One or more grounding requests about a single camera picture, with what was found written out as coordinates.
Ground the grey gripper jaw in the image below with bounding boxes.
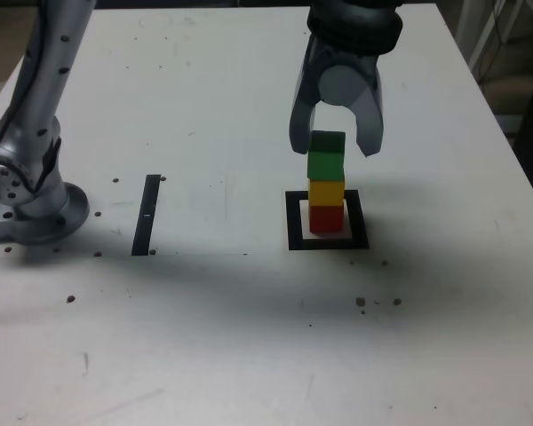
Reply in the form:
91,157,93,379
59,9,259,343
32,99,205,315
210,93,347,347
316,60,386,159
288,37,324,155

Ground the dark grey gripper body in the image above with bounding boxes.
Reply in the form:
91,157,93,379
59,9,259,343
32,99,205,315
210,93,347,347
312,36,379,68

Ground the green cube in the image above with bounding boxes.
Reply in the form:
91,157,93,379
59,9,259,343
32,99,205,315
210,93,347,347
307,130,346,181

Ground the yellow cube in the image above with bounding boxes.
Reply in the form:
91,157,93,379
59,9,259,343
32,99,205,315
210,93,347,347
308,178,346,208

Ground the red cube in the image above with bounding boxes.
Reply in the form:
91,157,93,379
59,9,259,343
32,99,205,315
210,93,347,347
309,204,345,235

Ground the black tape square outline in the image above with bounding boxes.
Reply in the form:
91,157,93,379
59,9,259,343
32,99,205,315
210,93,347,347
284,189,370,251

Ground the black tape strip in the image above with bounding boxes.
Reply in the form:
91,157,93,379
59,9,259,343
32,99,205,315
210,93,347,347
131,174,162,257

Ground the white metal frame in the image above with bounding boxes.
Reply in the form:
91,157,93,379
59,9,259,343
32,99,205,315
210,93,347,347
453,0,533,72

